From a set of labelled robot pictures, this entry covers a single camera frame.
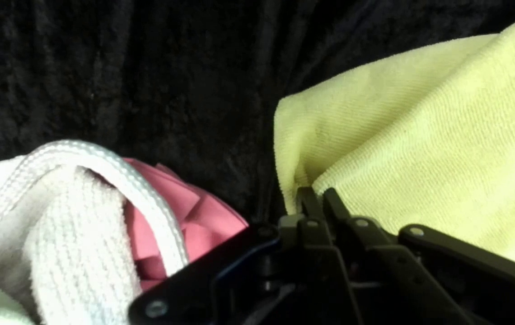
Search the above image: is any white drawstring garment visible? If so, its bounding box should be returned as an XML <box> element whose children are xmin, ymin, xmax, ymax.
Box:
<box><xmin>0</xmin><ymin>154</ymin><xmax>144</xmax><ymax>325</ymax></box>

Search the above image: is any yellow cloth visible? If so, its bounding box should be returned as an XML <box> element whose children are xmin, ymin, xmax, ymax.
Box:
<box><xmin>273</xmin><ymin>6</ymin><xmax>515</xmax><ymax>277</ymax></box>

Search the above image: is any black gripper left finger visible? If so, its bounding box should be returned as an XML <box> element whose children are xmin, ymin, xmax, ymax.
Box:
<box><xmin>128</xmin><ymin>186</ymin><xmax>361</xmax><ymax>325</ymax></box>

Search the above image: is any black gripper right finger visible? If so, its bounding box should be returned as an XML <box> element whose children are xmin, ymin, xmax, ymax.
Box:
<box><xmin>321</xmin><ymin>186</ymin><xmax>515</xmax><ymax>325</ymax></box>

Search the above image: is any pink cloth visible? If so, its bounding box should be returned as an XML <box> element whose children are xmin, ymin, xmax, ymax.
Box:
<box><xmin>123</xmin><ymin>157</ymin><xmax>251</xmax><ymax>295</ymax></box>

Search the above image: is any black velvet tablecloth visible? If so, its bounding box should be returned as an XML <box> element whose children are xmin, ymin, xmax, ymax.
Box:
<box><xmin>0</xmin><ymin>0</ymin><xmax>515</xmax><ymax>224</ymax></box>

